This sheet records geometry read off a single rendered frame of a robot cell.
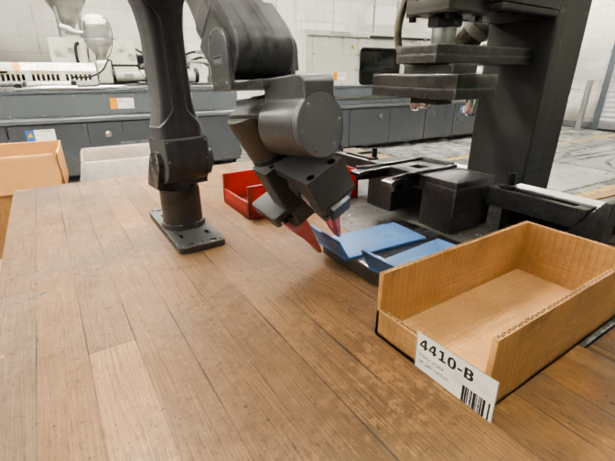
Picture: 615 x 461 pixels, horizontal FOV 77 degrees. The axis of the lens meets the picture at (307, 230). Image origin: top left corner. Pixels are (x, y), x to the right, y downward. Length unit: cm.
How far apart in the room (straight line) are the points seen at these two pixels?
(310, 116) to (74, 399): 30
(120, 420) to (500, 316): 37
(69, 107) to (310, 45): 303
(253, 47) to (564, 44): 63
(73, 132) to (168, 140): 440
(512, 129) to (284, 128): 61
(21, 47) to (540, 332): 679
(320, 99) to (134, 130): 469
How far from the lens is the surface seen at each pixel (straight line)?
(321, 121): 35
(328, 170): 35
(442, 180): 65
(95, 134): 498
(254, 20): 42
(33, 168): 267
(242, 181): 80
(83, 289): 54
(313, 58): 577
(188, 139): 60
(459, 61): 69
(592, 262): 54
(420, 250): 54
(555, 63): 88
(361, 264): 50
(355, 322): 42
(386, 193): 74
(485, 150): 92
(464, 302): 47
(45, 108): 496
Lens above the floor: 114
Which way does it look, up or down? 22 degrees down
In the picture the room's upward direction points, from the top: straight up
